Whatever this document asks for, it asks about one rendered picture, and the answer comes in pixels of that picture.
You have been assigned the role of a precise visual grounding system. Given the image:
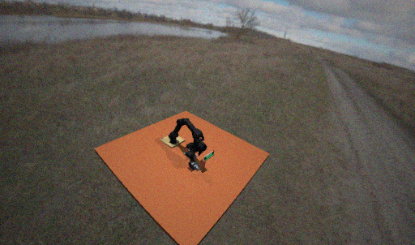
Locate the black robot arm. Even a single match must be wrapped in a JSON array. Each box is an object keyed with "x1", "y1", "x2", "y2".
[{"x1": 168, "y1": 118, "x2": 207, "y2": 152}]

